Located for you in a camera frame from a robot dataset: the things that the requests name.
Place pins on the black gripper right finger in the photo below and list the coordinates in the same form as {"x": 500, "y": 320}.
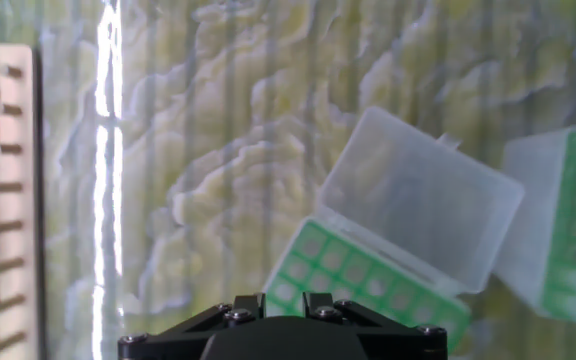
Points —
{"x": 398, "y": 342}

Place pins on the clear tip box green rack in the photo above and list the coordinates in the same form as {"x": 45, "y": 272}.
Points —
{"x": 528, "y": 225}
{"x": 408, "y": 200}

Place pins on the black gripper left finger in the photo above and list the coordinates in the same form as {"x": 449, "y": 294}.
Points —
{"x": 183, "y": 342}

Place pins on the wooden shape puzzle board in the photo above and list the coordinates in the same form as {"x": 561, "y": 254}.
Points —
{"x": 20, "y": 167}

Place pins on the green marble pattern mat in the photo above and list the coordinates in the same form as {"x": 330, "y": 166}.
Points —
{"x": 193, "y": 150}

